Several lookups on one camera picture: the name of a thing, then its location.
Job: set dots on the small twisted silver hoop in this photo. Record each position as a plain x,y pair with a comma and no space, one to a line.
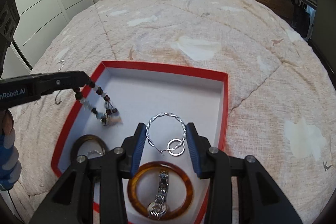
94,152

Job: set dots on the silver wristwatch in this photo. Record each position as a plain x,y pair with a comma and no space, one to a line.
159,195

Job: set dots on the person's left hand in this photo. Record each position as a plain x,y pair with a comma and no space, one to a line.
8,155

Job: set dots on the amber bangle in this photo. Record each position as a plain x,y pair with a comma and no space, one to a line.
189,187

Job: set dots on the red shallow box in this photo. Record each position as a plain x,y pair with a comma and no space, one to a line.
157,98

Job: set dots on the grey chair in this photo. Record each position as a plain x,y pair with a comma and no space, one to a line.
324,19

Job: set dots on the large twisted silver hoop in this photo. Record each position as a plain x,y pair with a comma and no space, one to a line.
157,117

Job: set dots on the dark brown bangle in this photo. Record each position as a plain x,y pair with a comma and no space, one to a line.
78,142

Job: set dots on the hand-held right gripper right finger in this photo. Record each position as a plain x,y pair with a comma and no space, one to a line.
193,153

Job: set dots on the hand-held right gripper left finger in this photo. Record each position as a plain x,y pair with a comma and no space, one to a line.
138,150

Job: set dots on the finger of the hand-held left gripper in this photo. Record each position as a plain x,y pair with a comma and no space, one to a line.
65,75
65,86

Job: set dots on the thin silver bangle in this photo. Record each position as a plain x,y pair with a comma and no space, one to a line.
57,101

